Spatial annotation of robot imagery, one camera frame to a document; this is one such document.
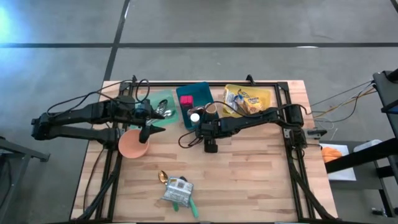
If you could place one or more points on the white sheet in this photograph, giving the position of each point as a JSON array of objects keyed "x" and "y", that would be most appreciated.
[{"x": 340, "y": 172}]

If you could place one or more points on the light blue ramen packet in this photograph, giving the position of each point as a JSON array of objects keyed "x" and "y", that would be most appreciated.
[{"x": 177, "y": 191}]

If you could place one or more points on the black equipment cart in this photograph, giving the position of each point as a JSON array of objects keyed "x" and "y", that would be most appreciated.
[{"x": 387, "y": 90}]

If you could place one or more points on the yellow translucent plastic bin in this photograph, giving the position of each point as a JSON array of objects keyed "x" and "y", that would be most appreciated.
[{"x": 264, "y": 93}]

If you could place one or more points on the red lidded spice container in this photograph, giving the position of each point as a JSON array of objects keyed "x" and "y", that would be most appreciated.
[{"x": 186, "y": 100}]

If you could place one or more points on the yellow Maruchan ramen packet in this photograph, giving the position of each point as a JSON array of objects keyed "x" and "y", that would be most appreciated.
[{"x": 253, "y": 104}]

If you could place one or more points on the dark metal spoon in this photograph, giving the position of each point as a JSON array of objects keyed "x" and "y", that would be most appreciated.
[{"x": 161, "y": 105}]

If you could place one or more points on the white lidded spice jar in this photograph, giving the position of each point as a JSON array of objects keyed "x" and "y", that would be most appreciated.
[{"x": 195, "y": 117}]

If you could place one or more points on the black stand beam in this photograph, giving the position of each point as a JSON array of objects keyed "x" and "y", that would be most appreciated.
[{"x": 357, "y": 159}]

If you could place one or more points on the terracotta bowl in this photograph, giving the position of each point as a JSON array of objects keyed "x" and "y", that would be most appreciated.
[{"x": 132, "y": 146}]

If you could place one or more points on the orange cloth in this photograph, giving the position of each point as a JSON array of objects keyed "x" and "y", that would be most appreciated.
[{"x": 331, "y": 154}]

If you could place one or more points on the blue plastic bin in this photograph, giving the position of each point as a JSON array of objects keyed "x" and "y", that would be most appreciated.
[{"x": 200, "y": 93}]

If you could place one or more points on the furikake jar with tan lid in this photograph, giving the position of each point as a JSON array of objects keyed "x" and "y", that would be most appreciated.
[{"x": 212, "y": 107}]

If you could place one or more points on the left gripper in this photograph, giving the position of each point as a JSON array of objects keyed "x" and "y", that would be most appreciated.
[{"x": 144, "y": 114}]

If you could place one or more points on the black aluminium table frame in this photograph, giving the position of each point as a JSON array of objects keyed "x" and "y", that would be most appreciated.
[{"x": 161, "y": 84}]

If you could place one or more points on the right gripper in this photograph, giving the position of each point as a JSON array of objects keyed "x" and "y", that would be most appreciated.
[{"x": 209, "y": 129}]

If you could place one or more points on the green translucent plastic bin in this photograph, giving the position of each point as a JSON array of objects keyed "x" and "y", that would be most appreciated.
[{"x": 169, "y": 96}]

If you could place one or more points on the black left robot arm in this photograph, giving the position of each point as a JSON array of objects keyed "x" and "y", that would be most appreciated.
[{"x": 77, "y": 113}]

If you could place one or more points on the black metal stand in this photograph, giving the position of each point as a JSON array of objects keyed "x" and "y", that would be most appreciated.
[{"x": 9, "y": 174}]

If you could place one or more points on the white plastic container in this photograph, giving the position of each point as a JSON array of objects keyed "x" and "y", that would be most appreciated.
[{"x": 368, "y": 144}]

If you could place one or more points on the yellow silver ramen packet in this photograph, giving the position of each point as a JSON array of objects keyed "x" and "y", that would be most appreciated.
[{"x": 229, "y": 99}]

